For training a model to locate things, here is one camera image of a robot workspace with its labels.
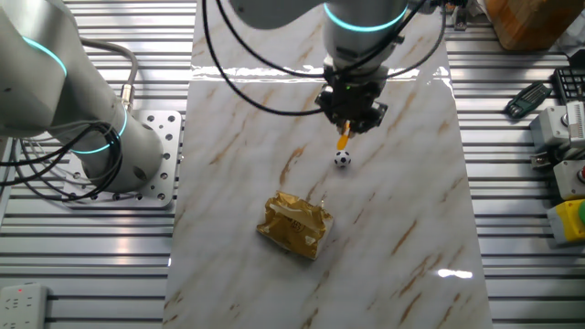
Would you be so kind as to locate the white power strip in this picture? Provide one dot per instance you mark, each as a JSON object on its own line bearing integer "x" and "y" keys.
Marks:
{"x": 23, "y": 306}

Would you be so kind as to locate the black keyboard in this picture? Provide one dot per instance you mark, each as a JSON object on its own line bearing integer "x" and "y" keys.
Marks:
{"x": 571, "y": 84}

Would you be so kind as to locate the small metal clamp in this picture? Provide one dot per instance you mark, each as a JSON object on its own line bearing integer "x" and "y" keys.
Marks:
{"x": 461, "y": 18}

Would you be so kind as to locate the yellow emergency stop box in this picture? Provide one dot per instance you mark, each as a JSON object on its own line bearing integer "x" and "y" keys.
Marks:
{"x": 569, "y": 224}

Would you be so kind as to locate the marble pattern table sheet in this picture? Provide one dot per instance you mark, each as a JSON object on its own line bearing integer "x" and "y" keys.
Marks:
{"x": 274, "y": 183}

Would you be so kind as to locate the gold foil snack packet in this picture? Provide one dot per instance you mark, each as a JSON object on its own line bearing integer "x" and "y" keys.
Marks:
{"x": 294, "y": 224}

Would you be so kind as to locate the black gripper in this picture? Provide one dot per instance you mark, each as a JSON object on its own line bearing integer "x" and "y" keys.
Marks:
{"x": 354, "y": 93}

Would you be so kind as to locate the grey control box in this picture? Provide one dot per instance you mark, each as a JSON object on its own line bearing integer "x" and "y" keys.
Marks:
{"x": 548, "y": 125}

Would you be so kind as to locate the black white mini soccer ball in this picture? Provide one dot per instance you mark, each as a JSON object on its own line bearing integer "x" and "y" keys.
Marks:
{"x": 342, "y": 158}

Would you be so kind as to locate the grey box with red button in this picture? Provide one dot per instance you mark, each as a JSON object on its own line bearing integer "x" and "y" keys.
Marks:
{"x": 569, "y": 180}

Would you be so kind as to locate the small silver metal device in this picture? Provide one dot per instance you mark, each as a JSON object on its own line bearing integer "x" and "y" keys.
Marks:
{"x": 541, "y": 160}

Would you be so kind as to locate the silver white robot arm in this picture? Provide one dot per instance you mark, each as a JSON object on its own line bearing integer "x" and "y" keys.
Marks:
{"x": 45, "y": 91}

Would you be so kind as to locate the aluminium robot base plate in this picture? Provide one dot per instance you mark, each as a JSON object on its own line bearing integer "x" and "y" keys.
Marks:
{"x": 169, "y": 137}

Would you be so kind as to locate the silver ribbed camera device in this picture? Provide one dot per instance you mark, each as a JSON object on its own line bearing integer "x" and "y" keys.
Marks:
{"x": 577, "y": 123}

